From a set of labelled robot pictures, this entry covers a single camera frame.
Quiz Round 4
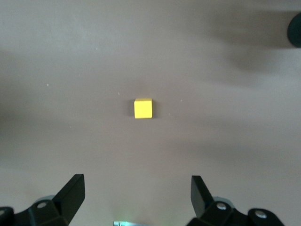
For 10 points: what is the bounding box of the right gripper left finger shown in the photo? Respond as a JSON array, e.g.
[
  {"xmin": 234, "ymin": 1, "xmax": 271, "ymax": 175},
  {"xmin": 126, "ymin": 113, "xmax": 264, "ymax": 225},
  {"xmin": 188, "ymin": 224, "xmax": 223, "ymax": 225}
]
[{"xmin": 0, "ymin": 174, "xmax": 86, "ymax": 226}]

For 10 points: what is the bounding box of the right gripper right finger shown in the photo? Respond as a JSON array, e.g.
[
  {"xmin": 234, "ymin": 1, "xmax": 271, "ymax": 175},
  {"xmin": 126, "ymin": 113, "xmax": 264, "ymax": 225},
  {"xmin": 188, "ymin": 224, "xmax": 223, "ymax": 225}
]
[{"xmin": 188, "ymin": 175, "xmax": 286, "ymax": 226}]

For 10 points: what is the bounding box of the black padded cylinder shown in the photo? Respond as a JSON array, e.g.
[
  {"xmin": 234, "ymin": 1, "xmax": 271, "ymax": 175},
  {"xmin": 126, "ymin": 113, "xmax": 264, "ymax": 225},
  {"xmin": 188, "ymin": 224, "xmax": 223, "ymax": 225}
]
[{"xmin": 286, "ymin": 11, "xmax": 301, "ymax": 49}]

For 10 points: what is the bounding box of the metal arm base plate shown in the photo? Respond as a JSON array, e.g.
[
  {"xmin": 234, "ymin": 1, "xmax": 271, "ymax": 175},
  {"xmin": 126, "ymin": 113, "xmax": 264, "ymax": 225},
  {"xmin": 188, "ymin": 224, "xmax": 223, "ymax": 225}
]
[{"xmin": 112, "ymin": 219, "xmax": 134, "ymax": 226}]

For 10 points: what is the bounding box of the brown paper table cover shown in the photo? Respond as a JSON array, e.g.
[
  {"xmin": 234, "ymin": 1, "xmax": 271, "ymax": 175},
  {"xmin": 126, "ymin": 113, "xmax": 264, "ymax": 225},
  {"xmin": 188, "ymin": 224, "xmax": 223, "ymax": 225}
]
[{"xmin": 0, "ymin": 0, "xmax": 301, "ymax": 226}]

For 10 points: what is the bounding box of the yellow cube block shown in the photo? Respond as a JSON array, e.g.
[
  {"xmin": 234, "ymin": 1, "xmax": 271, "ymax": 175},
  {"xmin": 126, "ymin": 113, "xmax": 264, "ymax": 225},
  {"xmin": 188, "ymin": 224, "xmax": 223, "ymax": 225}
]
[{"xmin": 133, "ymin": 97, "xmax": 154, "ymax": 120}]

